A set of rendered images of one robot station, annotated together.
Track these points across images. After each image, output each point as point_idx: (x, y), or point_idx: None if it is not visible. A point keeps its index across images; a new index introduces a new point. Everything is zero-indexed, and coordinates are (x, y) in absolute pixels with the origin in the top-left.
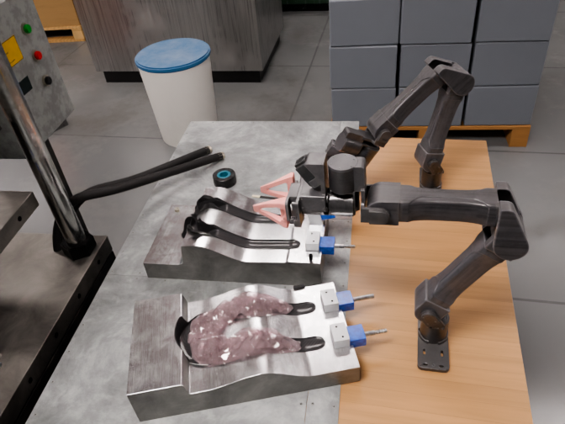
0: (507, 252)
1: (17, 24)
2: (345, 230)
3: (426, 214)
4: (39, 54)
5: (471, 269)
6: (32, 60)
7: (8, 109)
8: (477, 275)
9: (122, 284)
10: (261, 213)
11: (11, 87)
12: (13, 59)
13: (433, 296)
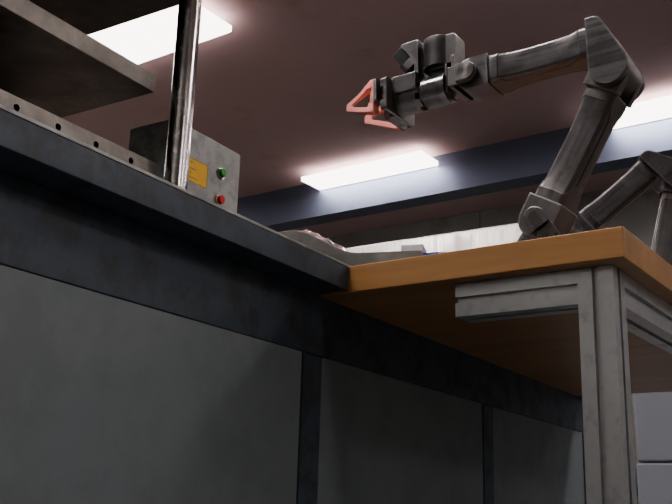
0: (604, 71)
1: (215, 164)
2: None
3: (518, 65)
4: (223, 198)
5: (579, 129)
6: (213, 200)
7: (170, 158)
8: (588, 136)
9: None
10: (352, 110)
11: (182, 139)
12: (196, 178)
13: (539, 186)
